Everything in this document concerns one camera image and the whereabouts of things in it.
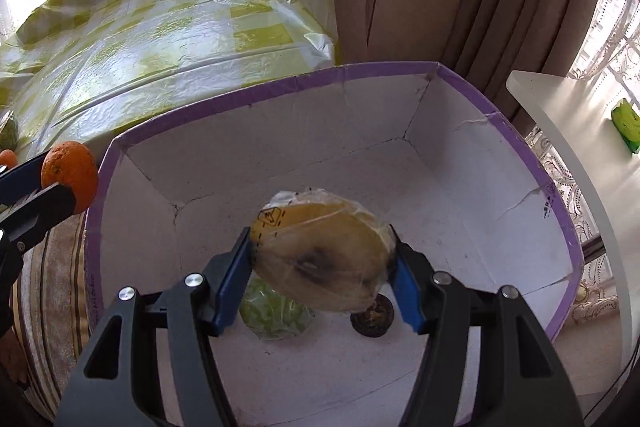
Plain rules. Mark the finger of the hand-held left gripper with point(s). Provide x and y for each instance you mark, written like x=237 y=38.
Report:
x=20 y=184
x=40 y=212

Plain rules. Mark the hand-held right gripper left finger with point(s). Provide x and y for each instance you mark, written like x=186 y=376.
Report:
x=230 y=287

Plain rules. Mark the purple-rimmed white cardboard box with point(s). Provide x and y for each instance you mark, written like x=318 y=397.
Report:
x=350 y=147

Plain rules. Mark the dark wrinkled fruit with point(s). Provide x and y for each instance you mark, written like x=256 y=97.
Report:
x=372 y=319

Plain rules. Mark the small orange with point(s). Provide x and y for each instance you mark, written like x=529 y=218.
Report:
x=6 y=158
x=70 y=172

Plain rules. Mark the white table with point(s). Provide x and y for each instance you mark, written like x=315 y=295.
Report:
x=565 y=117

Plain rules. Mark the white lace curtain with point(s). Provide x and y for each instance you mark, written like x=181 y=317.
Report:
x=617 y=42

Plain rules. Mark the green packet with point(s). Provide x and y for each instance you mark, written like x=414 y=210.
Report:
x=625 y=124

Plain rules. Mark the striped brown cloth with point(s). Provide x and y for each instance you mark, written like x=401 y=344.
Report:
x=55 y=297

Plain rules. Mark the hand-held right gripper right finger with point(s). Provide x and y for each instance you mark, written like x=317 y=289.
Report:
x=406 y=297

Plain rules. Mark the plastic-wrapped whole green apple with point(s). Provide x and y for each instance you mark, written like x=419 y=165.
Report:
x=275 y=317

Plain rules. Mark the yellow checked plastic cover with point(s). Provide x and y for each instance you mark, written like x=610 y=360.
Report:
x=175 y=32

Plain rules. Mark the plastic-wrapped browned apple half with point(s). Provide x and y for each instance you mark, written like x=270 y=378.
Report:
x=320 y=252

